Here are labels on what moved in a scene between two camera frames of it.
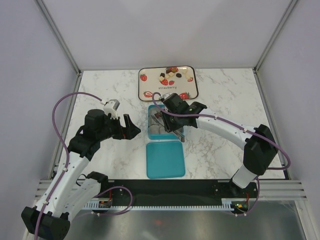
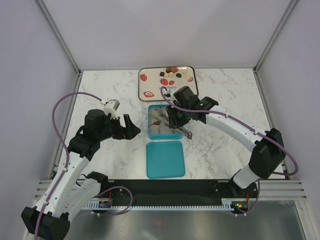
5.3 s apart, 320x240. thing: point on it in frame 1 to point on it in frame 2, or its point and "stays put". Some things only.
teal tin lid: [164, 159] stays put
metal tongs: [181, 137] to [189, 135]
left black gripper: [128, 132] stays put
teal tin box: [155, 130] stays put
